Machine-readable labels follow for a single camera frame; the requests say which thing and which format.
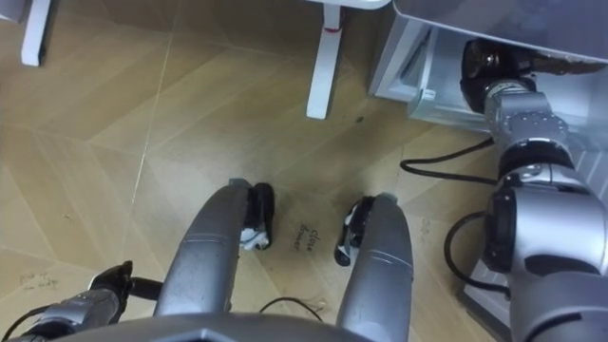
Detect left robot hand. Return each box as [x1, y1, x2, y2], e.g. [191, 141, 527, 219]
[87, 259, 165, 310]

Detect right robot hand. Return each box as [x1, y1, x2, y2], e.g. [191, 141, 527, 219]
[459, 37, 541, 114]

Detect robot legs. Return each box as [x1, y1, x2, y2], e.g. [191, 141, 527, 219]
[152, 178, 415, 329]

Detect robot body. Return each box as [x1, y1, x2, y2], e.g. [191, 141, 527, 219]
[9, 311, 376, 342]

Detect white desk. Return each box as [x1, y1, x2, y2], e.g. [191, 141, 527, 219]
[0, 0, 393, 121]

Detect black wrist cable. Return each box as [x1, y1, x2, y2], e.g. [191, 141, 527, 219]
[399, 136, 513, 299]
[0, 303, 51, 342]

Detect thin black floor cable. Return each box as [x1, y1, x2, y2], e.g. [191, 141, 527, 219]
[258, 296, 325, 324]

